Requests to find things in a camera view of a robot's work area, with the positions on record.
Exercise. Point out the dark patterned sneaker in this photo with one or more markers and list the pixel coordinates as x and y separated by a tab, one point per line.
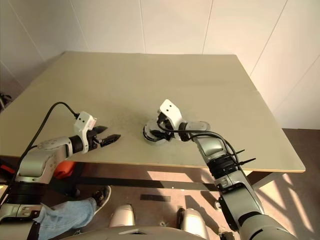
102	197

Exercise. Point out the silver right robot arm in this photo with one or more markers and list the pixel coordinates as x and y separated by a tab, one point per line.
240	197

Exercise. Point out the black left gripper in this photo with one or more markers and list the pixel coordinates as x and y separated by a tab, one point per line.
94	141

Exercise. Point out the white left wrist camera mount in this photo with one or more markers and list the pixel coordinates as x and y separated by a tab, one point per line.
82	121

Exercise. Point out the person's leg in jeans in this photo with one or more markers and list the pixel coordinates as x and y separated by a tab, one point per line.
67	215

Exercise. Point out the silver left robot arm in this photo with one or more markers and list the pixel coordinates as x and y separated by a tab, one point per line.
37	162

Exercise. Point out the grey robot torso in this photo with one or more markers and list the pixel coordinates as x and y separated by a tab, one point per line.
140	235

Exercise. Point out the black table frame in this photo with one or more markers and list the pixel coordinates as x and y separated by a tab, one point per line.
150	183

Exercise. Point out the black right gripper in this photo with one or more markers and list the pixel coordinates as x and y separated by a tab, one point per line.
170	135

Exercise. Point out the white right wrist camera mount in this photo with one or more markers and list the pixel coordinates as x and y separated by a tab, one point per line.
170	108

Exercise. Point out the orange object under table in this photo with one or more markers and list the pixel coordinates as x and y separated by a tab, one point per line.
65	168

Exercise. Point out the silver rounded robot leg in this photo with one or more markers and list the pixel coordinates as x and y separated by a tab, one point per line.
123	215
193	222

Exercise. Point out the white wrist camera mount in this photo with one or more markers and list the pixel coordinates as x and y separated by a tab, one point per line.
170	108
82	121

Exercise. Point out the dark cart at wall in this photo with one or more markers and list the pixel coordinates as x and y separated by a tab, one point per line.
3	100

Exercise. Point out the grey gear with red ring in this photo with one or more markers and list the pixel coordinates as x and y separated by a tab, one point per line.
156	141

